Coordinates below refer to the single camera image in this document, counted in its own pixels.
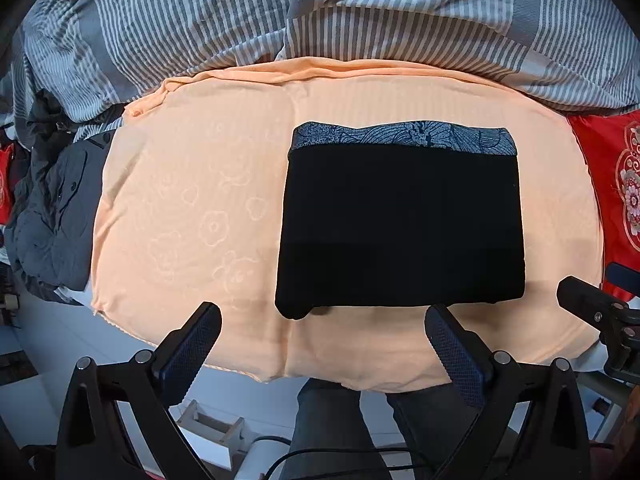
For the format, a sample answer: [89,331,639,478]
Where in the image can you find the grey striped duvet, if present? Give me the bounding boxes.
[0,0,640,143]

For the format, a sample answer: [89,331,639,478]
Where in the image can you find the red embroidered pillow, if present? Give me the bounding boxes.
[566,109,640,303]

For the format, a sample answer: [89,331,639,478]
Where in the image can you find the black pants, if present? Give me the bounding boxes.
[274,120,527,321]

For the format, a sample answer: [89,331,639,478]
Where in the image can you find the orange bed sheet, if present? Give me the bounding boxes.
[89,56,605,394]

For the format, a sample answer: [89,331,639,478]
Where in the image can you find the person's right leg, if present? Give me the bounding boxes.
[386,387,483,480]

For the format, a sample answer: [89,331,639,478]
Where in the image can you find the person's leg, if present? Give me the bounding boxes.
[287,377,393,480]
[386,387,483,480]

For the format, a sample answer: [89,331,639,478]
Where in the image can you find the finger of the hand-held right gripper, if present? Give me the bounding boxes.
[556,261,640,387]

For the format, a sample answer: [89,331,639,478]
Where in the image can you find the grey jacket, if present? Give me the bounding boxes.
[4,127,123,307]

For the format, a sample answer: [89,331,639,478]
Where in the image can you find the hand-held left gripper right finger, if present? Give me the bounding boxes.
[424,304,593,480]

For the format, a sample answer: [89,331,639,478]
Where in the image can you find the person's left leg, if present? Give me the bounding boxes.
[287,377,393,480]

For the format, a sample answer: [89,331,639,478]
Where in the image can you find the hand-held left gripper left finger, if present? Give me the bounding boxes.
[55,301,223,480]

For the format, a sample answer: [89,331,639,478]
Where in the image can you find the black cable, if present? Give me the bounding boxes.
[264,446,436,480]

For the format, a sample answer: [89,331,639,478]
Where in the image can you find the white wooden stool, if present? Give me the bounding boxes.
[169,399,263,463]

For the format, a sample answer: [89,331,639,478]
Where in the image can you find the red cloth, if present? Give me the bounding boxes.
[0,142,17,227]

